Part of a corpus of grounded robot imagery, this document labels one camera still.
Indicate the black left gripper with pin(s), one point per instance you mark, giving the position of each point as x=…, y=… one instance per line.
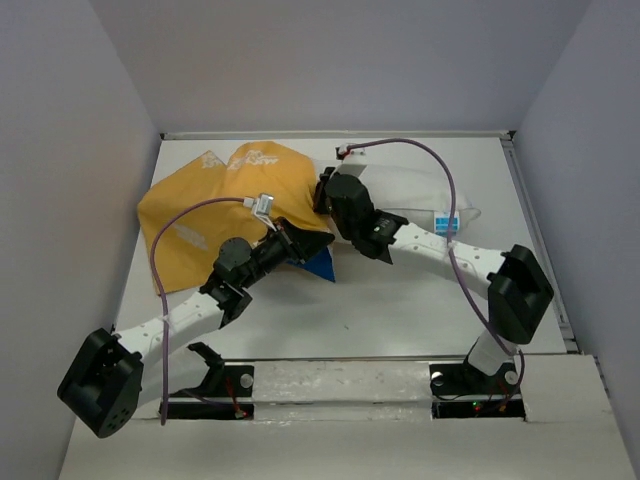
x=299, y=246

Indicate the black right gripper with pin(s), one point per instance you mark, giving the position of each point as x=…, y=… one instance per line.
x=320, y=187

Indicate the yellow pillowcase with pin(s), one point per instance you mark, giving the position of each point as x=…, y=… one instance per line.
x=187, y=216

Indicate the white pillow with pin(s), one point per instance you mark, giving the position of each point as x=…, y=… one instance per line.
x=403, y=195

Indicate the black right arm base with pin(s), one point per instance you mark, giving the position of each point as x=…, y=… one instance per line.
x=460, y=391

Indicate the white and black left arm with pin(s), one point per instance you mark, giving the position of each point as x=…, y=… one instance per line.
x=108, y=376

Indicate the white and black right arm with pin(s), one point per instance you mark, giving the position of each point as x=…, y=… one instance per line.
x=512, y=282

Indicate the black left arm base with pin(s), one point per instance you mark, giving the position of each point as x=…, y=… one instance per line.
x=224, y=393

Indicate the white front board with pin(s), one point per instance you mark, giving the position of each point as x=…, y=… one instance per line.
x=373, y=420

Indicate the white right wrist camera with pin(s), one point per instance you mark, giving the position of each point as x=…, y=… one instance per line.
x=351, y=160

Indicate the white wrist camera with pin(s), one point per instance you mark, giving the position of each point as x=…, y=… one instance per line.
x=261, y=209
x=351, y=160

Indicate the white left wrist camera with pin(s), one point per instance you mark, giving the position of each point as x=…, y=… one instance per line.
x=261, y=209

